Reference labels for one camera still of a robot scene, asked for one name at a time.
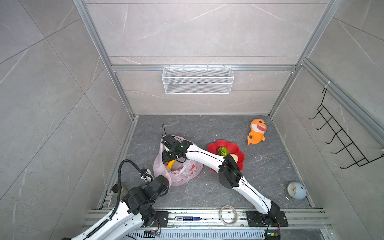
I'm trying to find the pink plastic bag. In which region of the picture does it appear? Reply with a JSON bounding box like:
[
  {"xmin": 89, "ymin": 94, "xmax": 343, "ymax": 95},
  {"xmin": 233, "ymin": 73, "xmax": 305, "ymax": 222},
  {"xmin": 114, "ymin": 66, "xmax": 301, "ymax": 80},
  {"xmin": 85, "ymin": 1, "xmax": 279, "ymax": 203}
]
[{"xmin": 153, "ymin": 135, "xmax": 204, "ymax": 186}]

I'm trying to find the green fake avocado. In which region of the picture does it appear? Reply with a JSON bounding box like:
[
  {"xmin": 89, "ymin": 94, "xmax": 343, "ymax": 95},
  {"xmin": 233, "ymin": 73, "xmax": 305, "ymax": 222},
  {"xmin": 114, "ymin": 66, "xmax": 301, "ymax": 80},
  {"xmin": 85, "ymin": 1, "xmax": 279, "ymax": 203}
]
[{"xmin": 217, "ymin": 147, "xmax": 229, "ymax": 157}]

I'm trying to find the red flower-shaped plate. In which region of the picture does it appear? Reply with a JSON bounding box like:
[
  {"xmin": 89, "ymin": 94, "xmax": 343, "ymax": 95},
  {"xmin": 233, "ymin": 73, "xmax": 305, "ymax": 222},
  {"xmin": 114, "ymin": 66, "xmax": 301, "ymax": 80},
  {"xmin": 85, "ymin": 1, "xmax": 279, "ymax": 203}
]
[{"xmin": 207, "ymin": 140, "xmax": 245, "ymax": 171}]

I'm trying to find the peach fake fruit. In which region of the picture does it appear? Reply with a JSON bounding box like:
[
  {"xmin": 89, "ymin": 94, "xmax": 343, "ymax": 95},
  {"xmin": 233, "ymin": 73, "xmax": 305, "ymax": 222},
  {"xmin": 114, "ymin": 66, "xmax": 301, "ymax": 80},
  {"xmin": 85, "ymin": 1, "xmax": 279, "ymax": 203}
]
[{"xmin": 230, "ymin": 154, "xmax": 239, "ymax": 163}]

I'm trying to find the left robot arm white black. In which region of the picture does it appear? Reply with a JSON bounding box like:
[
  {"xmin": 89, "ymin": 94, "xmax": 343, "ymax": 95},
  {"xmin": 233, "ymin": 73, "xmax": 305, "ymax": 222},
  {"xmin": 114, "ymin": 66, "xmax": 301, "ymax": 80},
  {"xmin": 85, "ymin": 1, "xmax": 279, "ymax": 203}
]
[{"xmin": 73, "ymin": 175, "xmax": 169, "ymax": 240}]

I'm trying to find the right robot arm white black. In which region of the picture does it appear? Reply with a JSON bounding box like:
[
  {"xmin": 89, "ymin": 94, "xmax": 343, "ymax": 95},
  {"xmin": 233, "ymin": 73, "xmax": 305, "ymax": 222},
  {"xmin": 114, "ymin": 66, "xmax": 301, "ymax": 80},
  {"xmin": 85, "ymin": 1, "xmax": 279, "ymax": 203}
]
[{"xmin": 162, "ymin": 135, "xmax": 280, "ymax": 220}]

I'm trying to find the yellow fake banana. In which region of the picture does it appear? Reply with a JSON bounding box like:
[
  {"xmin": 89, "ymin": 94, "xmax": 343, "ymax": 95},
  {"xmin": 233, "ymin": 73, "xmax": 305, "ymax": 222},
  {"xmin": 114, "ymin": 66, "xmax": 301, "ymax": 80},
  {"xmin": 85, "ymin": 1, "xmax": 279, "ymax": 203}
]
[{"xmin": 167, "ymin": 160, "xmax": 176, "ymax": 170}]

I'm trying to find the blue marker pen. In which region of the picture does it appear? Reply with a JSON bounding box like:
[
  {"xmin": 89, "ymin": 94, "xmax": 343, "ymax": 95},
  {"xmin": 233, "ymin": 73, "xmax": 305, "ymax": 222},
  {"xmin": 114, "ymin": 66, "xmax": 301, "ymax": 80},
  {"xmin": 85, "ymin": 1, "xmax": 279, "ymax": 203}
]
[{"xmin": 175, "ymin": 217, "xmax": 201, "ymax": 222}]

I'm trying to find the small dark-lid jar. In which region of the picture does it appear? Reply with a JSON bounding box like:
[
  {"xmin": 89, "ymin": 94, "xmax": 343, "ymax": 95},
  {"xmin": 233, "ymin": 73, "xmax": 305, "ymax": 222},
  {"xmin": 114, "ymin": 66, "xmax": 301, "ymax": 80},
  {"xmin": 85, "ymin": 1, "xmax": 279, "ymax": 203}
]
[{"xmin": 112, "ymin": 184, "xmax": 128, "ymax": 199}]

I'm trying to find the clear tape roll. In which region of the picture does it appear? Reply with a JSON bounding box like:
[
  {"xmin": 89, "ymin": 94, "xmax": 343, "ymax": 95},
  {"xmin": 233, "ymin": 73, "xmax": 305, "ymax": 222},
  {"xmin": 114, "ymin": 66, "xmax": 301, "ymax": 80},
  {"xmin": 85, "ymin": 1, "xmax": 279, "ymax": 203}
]
[{"xmin": 219, "ymin": 205, "xmax": 239, "ymax": 227}]

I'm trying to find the orange shark plush toy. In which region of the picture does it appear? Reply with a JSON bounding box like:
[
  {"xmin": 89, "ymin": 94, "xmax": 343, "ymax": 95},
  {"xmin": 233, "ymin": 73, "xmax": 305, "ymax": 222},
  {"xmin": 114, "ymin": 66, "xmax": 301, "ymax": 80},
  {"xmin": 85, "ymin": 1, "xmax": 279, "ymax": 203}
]
[{"xmin": 247, "ymin": 119, "xmax": 267, "ymax": 145}]

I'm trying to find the white round alarm clock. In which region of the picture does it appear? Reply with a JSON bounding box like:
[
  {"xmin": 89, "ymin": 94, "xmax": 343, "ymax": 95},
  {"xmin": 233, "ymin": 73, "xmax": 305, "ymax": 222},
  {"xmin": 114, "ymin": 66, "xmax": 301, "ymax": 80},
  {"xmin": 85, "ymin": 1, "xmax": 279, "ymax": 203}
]
[{"xmin": 284, "ymin": 182, "xmax": 307, "ymax": 201}]

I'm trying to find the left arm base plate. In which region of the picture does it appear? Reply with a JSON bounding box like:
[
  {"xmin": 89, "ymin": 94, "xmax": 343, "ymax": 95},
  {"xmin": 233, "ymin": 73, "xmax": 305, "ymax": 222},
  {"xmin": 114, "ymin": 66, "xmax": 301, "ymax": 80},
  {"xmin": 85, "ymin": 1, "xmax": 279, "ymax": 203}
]
[{"xmin": 148, "ymin": 211, "xmax": 170, "ymax": 228}]

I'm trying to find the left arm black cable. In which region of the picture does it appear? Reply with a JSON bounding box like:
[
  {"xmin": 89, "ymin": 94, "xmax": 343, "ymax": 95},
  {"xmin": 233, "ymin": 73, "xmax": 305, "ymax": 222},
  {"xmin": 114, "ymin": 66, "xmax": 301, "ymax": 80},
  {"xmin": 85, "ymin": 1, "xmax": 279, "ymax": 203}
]
[{"xmin": 109, "ymin": 159, "xmax": 145, "ymax": 218}]

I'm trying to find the white wire mesh basket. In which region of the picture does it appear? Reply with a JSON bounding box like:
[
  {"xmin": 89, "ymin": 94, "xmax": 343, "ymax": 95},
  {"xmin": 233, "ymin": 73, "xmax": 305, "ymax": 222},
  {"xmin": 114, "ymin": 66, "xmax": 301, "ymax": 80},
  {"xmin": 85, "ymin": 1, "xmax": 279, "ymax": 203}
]
[{"xmin": 162, "ymin": 67, "xmax": 235, "ymax": 95}]

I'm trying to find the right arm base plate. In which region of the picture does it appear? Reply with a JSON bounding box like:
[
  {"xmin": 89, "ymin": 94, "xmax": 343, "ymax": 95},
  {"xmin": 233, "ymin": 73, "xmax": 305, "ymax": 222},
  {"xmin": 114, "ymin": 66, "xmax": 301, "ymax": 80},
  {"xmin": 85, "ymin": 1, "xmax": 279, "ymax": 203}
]
[{"xmin": 246, "ymin": 211, "xmax": 289, "ymax": 227}]

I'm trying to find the black wire hook rack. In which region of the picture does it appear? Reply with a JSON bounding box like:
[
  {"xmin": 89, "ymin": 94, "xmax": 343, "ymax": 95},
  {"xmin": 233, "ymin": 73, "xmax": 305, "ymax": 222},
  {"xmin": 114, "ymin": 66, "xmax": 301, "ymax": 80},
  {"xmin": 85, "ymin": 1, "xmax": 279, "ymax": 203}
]
[{"xmin": 308, "ymin": 88, "xmax": 384, "ymax": 170}]

